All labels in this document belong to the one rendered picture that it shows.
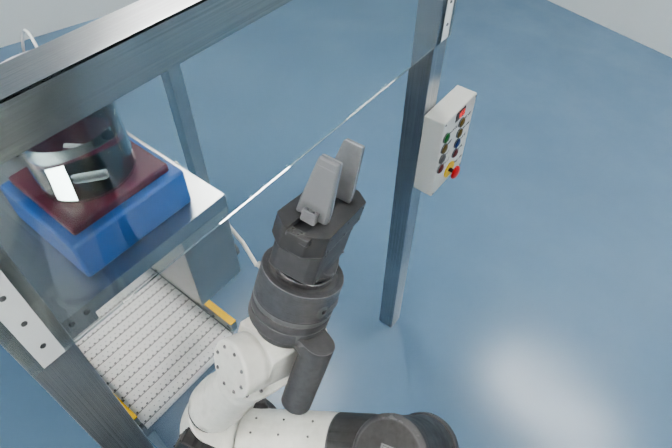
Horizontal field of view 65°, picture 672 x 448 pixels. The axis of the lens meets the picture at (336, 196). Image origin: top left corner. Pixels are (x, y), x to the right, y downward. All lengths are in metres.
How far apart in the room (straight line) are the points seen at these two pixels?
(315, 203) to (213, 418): 0.38
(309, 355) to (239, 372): 0.08
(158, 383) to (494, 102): 2.56
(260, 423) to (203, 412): 0.09
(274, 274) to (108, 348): 0.84
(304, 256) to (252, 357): 0.15
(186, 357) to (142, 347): 0.11
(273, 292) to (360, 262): 1.82
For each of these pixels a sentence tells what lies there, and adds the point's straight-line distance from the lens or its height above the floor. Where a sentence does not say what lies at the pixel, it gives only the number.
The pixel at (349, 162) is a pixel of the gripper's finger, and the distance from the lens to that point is 0.50.
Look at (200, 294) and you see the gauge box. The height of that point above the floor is 1.04.
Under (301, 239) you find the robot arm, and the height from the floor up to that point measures 1.54.
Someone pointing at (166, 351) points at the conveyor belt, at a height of 0.80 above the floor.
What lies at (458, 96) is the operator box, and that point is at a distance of 1.43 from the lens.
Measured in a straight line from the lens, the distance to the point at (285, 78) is 0.80.
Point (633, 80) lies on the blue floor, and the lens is 3.81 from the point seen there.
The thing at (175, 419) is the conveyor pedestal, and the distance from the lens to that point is 1.61.
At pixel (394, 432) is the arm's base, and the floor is 1.24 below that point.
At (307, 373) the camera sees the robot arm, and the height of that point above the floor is 1.37.
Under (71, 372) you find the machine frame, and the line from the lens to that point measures 0.83.
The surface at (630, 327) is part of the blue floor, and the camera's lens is 2.46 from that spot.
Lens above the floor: 1.89
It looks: 47 degrees down
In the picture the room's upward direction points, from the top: straight up
